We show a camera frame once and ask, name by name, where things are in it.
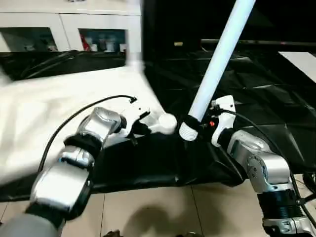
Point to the white flat board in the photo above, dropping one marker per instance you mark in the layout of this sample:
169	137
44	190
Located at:
300	64

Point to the white glass-door cabinet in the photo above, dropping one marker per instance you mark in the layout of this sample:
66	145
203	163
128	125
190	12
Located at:
61	19

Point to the white plastic table top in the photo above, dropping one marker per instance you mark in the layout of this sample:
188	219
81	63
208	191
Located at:
49	111

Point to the long dark metal rod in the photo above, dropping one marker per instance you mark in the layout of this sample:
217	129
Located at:
259	42

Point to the white plastic table leg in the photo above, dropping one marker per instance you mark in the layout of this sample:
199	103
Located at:
134	37
217	61

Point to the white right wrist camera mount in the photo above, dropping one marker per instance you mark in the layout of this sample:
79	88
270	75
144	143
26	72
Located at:
225	116

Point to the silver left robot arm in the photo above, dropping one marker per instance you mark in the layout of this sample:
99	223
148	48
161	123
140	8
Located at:
74	172

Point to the large black backdrop sheet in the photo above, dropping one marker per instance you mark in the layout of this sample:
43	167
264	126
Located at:
197	19

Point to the small tan label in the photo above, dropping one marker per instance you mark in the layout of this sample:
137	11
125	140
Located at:
178	44

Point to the small white cup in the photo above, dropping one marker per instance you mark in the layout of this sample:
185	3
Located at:
110	46
93	48
122	48

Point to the black plastic table mat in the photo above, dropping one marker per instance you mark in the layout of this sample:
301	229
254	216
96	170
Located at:
259	103

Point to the dark patterned ornament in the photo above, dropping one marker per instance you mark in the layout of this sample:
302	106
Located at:
75	1

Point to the small dark brown object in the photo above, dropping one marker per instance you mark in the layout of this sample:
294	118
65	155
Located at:
113	233

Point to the red cabinet item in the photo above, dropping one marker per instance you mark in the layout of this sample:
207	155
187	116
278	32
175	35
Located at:
84	42

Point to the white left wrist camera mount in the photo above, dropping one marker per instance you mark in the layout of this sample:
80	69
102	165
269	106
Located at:
138	111

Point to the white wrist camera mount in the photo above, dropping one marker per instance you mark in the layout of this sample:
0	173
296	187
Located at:
138	111
225	116

